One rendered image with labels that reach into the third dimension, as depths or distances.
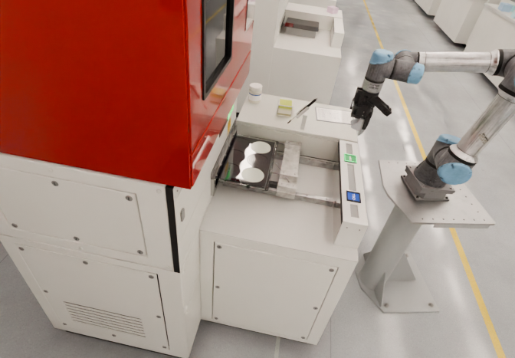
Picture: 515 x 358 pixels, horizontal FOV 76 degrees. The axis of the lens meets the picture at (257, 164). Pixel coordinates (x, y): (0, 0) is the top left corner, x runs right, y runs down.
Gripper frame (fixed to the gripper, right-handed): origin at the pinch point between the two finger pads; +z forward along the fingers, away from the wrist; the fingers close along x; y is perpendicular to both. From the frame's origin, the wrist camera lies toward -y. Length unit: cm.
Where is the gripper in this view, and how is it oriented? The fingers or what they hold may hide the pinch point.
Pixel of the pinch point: (361, 133)
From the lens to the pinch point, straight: 149.7
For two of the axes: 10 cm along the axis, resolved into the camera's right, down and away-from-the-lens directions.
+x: -1.7, 6.1, -7.8
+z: -1.0, 7.7, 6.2
